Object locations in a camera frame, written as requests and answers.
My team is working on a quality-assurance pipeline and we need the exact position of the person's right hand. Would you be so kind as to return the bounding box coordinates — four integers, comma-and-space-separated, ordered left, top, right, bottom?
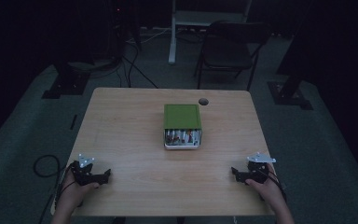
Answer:
245, 162, 286, 209

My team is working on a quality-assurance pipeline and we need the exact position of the person's left hand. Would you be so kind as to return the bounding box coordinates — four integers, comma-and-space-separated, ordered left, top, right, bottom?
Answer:
55, 168, 101, 209

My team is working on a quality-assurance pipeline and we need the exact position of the black floor cable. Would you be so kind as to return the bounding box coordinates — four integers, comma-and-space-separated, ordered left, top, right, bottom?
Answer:
121, 55, 159, 90

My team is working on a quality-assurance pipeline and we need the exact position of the white floor cable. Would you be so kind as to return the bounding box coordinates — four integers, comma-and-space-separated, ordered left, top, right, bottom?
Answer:
126, 27, 172, 45

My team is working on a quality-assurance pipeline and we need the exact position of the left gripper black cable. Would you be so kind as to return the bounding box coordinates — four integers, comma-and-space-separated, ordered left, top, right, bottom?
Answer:
53, 164, 76, 210

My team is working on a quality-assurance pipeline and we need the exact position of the black stand with base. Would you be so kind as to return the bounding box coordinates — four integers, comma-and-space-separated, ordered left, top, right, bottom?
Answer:
41, 60, 91, 100
267, 59, 314, 111

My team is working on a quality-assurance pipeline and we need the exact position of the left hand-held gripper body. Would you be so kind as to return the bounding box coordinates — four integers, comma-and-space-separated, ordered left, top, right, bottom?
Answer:
69, 153, 106, 188

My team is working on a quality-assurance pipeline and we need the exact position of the white metal desk frame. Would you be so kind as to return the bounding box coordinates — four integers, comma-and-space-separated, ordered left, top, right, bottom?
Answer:
168, 0, 254, 65

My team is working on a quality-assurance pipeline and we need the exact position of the black cable loop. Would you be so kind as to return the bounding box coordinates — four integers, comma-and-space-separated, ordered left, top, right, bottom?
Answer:
33, 154, 62, 179

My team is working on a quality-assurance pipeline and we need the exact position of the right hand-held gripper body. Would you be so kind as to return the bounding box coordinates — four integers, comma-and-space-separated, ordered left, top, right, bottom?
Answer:
242, 151, 277, 185

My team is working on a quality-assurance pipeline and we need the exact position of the pile of small sachets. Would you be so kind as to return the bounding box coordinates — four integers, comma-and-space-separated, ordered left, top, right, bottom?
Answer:
165, 129, 201, 147

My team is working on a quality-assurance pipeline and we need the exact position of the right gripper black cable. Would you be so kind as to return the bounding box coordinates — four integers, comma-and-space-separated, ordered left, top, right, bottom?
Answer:
259, 167, 288, 203

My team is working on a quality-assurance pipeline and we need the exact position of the black folding chair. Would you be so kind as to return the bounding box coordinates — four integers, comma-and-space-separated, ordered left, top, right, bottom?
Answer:
193, 20, 273, 92

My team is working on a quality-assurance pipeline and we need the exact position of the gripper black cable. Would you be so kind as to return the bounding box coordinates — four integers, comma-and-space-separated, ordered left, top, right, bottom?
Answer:
53, 164, 76, 210
259, 167, 288, 203

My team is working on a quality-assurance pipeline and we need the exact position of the green drawer box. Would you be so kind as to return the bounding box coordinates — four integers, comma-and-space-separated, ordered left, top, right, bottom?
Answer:
163, 104, 203, 132

